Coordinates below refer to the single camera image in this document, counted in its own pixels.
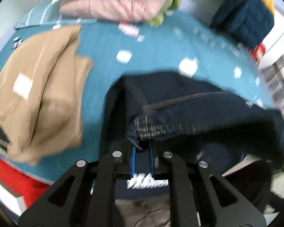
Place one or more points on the tan folded trousers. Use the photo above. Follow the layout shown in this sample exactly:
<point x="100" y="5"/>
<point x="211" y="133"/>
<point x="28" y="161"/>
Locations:
<point x="41" y="88"/>

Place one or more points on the red garment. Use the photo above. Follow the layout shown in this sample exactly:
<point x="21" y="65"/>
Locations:
<point x="28" y="187"/>

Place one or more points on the dark blue denim jeans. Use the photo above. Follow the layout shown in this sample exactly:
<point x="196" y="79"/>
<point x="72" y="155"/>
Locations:
<point x="184" y="114"/>

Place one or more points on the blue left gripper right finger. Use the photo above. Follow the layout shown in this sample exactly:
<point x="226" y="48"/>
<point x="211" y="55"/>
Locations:
<point x="151" y="160"/>

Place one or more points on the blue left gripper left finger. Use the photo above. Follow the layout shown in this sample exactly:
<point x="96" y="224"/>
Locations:
<point x="132" y="162"/>

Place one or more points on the teal patterned bed sheet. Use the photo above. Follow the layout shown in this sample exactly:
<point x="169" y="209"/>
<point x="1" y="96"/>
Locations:
<point x="182" y="43"/>

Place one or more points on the navy and yellow puffer jacket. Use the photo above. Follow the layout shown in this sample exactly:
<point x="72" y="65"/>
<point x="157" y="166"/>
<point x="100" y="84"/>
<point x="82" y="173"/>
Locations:
<point x="246" y="21"/>

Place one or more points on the green and pink padded jacket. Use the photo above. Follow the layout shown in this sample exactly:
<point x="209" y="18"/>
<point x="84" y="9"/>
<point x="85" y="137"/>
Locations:
<point x="151" y="12"/>

